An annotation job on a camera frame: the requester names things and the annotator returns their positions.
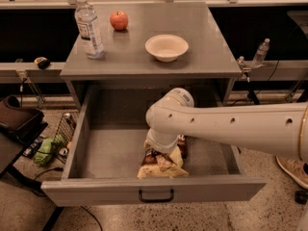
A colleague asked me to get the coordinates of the metal clamp on rail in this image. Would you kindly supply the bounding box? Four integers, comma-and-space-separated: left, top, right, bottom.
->
237, 56, 250, 82

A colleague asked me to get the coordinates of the grey cabinet counter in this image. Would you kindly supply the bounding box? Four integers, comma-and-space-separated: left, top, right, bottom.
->
60, 1, 243, 110

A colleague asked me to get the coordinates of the white paper bowl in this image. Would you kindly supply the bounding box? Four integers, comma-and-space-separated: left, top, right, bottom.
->
145, 35, 189, 63

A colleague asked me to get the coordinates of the black floor cable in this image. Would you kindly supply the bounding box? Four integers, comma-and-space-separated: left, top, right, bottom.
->
229, 60, 281, 108

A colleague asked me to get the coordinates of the black yellow tape measure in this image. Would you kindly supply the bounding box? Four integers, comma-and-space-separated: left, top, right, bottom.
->
34, 57, 51, 69

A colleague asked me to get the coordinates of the clear plastic water bottle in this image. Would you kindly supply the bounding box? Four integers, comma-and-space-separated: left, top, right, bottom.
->
75, 0, 104, 59

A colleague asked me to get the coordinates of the soda can in basket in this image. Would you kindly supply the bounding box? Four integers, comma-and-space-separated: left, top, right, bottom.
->
64, 113, 76, 130

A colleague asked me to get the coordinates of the brown sea salt chip bag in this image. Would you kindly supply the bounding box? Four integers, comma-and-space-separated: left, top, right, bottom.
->
137, 135, 189, 179

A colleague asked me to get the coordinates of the tan sneaker shoe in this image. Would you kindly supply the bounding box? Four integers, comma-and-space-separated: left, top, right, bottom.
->
276, 156, 308, 190

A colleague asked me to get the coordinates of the open grey top drawer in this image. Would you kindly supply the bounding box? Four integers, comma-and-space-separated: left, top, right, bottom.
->
41, 86, 266, 207

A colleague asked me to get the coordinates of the black wire basket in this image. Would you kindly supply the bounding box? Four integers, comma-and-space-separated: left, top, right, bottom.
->
54, 112, 78, 161

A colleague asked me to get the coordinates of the small black floor object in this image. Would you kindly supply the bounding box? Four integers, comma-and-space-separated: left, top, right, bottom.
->
295, 191, 308, 205

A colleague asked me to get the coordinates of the red apple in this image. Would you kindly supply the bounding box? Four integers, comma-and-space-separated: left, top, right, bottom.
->
110, 11, 128, 31

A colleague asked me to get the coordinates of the black drawer handle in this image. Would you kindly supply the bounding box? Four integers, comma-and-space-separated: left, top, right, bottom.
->
139, 190, 174, 203

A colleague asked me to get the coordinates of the small background water bottle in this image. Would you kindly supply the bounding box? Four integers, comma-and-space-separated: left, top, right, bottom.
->
252, 38, 270, 68

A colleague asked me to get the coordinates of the dark brown chair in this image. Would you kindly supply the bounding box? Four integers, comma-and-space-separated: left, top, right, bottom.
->
0, 95, 48, 176

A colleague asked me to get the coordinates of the green plastic bag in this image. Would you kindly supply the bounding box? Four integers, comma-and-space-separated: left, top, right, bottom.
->
34, 137, 64, 167

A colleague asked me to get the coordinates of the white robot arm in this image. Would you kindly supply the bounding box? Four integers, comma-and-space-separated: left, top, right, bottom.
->
146, 88, 308, 162

